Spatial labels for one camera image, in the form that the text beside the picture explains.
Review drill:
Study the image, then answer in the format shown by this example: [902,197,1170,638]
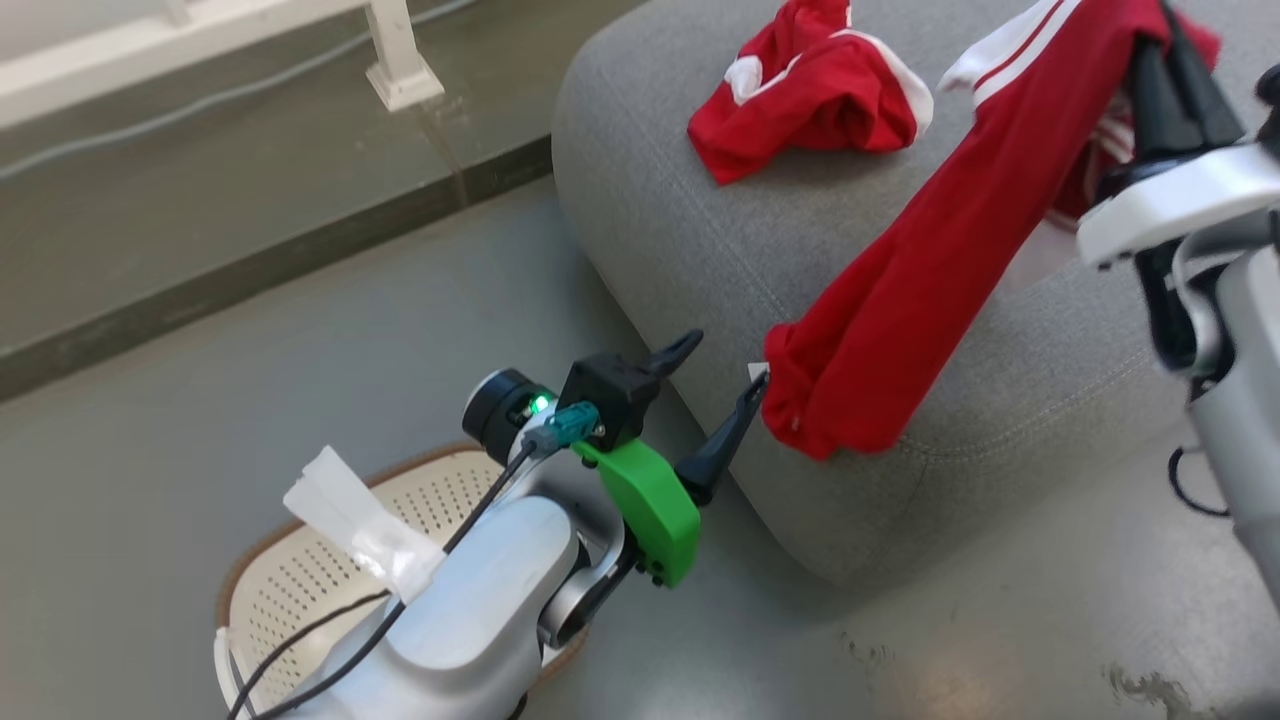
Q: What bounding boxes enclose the black cable loop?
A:
[1168,446,1233,519]

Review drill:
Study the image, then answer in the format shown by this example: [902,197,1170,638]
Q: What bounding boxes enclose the grey fabric sofa seat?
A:
[550,0,1280,591]

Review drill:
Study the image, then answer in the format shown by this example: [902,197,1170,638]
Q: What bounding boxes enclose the red shorts with white trim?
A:
[687,0,936,187]

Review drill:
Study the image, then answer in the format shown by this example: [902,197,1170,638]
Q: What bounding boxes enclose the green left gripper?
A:
[572,330,771,590]

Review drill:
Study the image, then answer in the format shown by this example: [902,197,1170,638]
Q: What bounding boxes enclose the white railing frame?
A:
[0,0,447,131]

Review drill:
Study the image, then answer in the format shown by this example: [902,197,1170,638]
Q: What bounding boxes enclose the white perforated laundry basket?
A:
[213,443,591,720]

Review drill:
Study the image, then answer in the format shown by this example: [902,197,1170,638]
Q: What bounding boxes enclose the translucent white tape wrap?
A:
[283,445,447,603]

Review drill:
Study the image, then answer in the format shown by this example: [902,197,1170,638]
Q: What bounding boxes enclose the grey floor cable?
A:
[0,0,481,181]

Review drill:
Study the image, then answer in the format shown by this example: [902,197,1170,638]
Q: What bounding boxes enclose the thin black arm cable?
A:
[228,590,393,719]
[255,440,541,720]

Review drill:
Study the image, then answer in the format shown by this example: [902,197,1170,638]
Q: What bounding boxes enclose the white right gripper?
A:
[1076,5,1280,269]

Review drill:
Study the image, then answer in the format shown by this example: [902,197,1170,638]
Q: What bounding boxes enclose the red garment with white stripes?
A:
[762,0,1223,462]

